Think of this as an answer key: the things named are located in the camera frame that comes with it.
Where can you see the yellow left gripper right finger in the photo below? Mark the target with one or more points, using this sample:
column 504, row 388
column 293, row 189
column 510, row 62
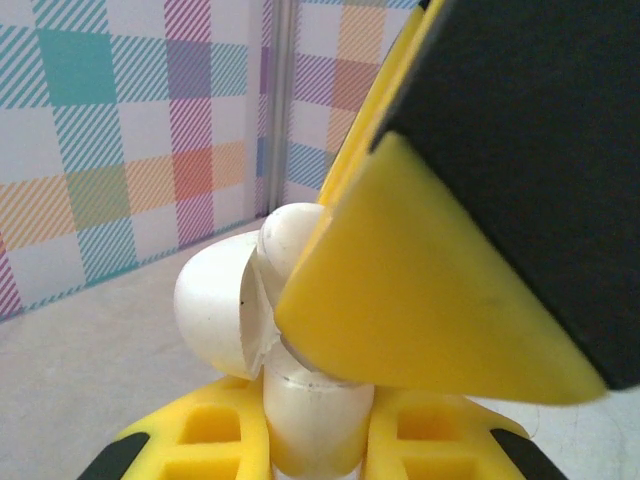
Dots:
column 480, row 415

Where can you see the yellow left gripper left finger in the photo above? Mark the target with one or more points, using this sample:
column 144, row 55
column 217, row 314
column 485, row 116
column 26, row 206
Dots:
column 165, row 425

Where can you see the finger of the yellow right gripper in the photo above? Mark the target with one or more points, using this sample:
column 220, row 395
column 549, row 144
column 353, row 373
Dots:
column 500, row 225
column 370, row 115

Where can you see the white earbud charging case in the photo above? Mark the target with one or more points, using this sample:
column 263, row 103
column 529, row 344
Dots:
column 210, row 305

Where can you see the aluminium frame post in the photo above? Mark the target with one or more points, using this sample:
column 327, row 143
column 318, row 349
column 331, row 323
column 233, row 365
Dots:
column 281, row 100

